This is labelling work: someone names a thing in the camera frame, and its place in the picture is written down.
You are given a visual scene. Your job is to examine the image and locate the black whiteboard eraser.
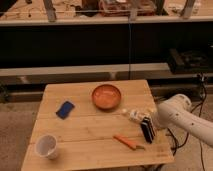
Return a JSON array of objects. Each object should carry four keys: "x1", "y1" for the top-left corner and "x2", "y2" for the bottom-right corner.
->
[{"x1": 140, "y1": 117, "x2": 155, "y2": 143}]

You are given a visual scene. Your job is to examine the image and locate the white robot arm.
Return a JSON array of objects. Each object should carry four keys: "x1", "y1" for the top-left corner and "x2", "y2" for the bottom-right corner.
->
[{"x1": 151, "y1": 94, "x2": 213, "y2": 148}]

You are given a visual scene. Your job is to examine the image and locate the orange wooden bowl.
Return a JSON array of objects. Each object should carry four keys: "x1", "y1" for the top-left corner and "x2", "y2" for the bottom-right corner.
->
[{"x1": 91, "y1": 84, "x2": 122, "y2": 110}]

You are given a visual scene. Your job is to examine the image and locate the long shelf bench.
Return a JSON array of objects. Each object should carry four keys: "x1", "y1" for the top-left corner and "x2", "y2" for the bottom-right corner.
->
[{"x1": 0, "y1": 63, "x2": 169, "y2": 85}]

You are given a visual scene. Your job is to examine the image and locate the wooden table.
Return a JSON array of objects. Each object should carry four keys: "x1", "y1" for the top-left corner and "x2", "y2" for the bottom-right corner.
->
[{"x1": 21, "y1": 80, "x2": 174, "y2": 171}]

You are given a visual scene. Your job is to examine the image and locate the white plastic bottle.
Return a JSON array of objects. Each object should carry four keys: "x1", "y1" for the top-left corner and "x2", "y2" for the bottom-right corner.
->
[{"x1": 122, "y1": 109, "x2": 150, "y2": 123}]

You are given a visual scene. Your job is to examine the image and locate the blue sponge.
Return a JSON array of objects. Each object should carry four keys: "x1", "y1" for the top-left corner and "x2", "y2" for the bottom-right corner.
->
[{"x1": 56, "y1": 101, "x2": 74, "y2": 119}]

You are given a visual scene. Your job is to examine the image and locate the orange carrot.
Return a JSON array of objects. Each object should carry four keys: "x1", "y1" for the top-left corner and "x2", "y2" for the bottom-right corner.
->
[{"x1": 113, "y1": 135, "x2": 144, "y2": 150}]

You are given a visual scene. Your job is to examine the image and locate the clear plastic cup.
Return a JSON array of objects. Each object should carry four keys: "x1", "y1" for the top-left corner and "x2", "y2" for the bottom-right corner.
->
[{"x1": 35, "y1": 135, "x2": 58, "y2": 160}]

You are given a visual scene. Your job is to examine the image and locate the black floor cables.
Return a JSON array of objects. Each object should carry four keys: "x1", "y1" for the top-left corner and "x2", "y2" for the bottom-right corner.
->
[{"x1": 159, "y1": 74, "x2": 208, "y2": 171}]

